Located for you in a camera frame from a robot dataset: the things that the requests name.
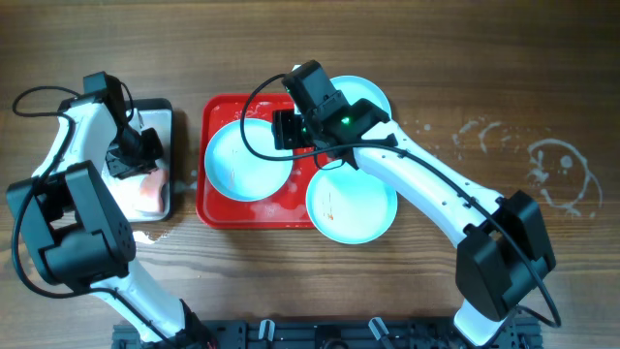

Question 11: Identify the red plastic tray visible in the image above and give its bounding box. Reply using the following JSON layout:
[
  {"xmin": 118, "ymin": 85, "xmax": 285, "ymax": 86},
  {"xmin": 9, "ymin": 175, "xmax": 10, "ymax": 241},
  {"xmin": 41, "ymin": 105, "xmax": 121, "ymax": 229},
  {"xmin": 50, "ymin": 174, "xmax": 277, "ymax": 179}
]
[{"xmin": 196, "ymin": 93, "xmax": 318, "ymax": 230}]

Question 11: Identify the black soap water tray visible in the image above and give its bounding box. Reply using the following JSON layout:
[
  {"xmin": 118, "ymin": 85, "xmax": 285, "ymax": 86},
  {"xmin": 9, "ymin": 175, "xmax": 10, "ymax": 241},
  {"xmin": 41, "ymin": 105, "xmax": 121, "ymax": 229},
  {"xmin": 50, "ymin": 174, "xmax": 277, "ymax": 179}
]
[{"xmin": 101, "ymin": 98, "xmax": 174, "ymax": 222}]

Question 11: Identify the pink sponge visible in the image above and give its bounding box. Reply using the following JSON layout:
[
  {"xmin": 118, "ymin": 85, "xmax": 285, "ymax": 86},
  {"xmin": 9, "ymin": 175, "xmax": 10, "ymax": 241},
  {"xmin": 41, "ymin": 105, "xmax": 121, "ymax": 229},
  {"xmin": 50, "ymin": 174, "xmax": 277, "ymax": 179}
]
[{"xmin": 139, "ymin": 169, "xmax": 169, "ymax": 200}]

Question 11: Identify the light blue plate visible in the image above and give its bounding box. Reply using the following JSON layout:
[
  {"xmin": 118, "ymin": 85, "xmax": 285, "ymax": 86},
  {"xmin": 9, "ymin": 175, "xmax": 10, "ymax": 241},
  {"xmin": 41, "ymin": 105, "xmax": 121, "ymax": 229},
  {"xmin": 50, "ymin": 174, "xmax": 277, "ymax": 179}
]
[
  {"xmin": 204, "ymin": 120, "xmax": 294, "ymax": 202},
  {"xmin": 293, "ymin": 75, "xmax": 393, "ymax": 160},
  {"xmin": 305, "ymin": 161, "xmax": 398, "ymax": 244}
]

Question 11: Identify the light blue plate bottom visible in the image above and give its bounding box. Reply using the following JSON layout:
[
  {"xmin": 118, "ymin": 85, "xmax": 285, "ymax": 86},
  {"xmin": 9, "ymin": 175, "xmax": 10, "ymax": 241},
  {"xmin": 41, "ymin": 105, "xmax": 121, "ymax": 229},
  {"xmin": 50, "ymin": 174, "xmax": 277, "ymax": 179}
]
[{"xmin": 305, "ymin": 161, "xmax": 398, "ymax": 244}]

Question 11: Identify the light blue plate top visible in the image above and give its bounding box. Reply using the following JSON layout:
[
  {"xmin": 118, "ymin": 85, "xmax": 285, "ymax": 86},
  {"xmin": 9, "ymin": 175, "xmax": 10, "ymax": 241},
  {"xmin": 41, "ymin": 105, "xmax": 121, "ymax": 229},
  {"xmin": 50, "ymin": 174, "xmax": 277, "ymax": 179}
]
[{"xmin": 293, "ymin": 75, "xmax": 393, "ymax": 160}]

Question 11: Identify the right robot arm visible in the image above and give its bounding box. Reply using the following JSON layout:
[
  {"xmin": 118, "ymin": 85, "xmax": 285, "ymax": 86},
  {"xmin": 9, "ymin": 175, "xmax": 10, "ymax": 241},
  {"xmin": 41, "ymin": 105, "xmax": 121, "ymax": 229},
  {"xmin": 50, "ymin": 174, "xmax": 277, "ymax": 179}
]
[{"xmin": 273, "ymin": 60, "xmax": 556, "ymax": 346}]

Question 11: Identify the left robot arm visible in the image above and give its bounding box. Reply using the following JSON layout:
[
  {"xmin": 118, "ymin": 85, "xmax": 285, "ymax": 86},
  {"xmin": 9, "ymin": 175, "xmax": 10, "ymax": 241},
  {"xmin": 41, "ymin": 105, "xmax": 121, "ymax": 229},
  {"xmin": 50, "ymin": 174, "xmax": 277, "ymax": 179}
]
[{"xmin": 6, "ymin": 72, "xmax": 218, "ymax": 348}]

